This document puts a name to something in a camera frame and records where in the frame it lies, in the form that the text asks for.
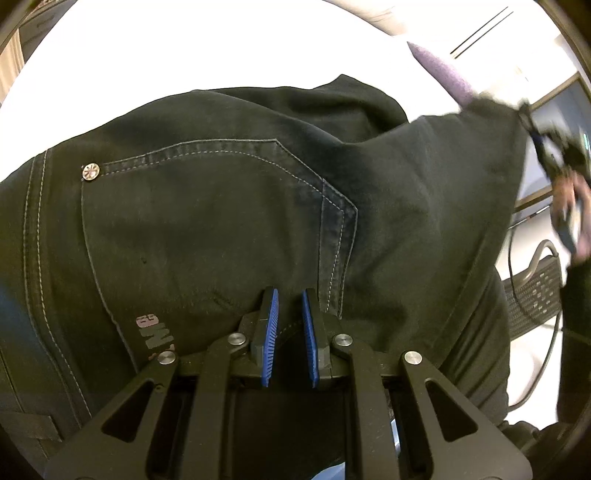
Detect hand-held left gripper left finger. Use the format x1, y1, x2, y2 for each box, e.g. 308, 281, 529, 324
44, 287, 280, 480

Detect beige curtain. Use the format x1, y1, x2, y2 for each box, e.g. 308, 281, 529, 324
0, 25, 25, 109

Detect grey mesh chair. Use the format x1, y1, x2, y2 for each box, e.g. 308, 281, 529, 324
502, 240, 568, 343

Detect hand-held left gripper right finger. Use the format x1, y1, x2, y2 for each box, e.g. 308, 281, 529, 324
301, 288, 533, 480

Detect black cable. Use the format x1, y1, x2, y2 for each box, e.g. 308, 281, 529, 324
507, 222, 561, 330

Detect purple pillow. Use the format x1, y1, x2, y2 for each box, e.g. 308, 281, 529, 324
407, 41, 478, 109

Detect black denim pants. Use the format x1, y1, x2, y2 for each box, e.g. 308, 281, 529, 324
0, 74, 529, 480

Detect person's right hand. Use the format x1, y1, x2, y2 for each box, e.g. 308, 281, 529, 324
551, 174, 591, 265

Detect white wardrobe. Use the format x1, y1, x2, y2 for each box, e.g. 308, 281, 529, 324
392, 0, 580, 100

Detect person's right forearm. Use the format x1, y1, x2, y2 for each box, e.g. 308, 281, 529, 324
555, 258, 591, 428

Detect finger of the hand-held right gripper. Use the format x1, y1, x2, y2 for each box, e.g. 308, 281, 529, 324
517, 99, 557, 169

